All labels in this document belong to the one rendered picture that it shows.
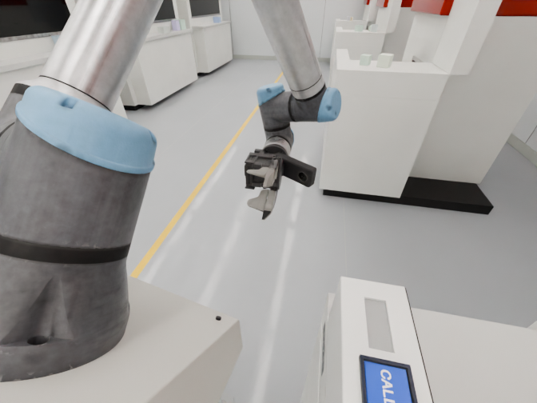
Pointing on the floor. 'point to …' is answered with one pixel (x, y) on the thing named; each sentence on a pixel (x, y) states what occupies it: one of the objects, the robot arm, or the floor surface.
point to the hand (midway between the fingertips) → (268, 201)
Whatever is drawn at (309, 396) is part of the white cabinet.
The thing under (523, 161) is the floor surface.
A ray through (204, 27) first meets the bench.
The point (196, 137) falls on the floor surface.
